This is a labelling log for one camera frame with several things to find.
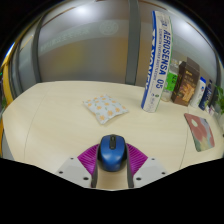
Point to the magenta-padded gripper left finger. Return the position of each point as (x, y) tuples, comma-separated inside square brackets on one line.
[(87, 158)]

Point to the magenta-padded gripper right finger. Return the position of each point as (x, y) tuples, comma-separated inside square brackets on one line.
[(137, 160)]

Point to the blue and black computer mouse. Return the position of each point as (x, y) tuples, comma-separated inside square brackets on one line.
[(112, 153)]

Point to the pastel patterned mouse pad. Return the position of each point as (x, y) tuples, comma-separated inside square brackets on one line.
[(200, 132)]

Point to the small floral print cushion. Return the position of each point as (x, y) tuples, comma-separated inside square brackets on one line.
[(105, 108)]

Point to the clear bottle with green label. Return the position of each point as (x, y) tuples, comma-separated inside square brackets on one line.
[(170, 83)]

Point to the brown cardboard carton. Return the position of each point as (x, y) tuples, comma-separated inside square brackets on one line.
[(186, 83)]

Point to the dark blue pump bottle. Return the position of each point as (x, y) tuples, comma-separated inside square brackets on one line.
[(206, 96)]

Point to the tall white shuttlecock tube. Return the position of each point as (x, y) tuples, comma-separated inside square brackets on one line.
[(158, 63)]

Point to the green potted plant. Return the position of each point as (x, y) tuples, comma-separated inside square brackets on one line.
[(220, 100)]

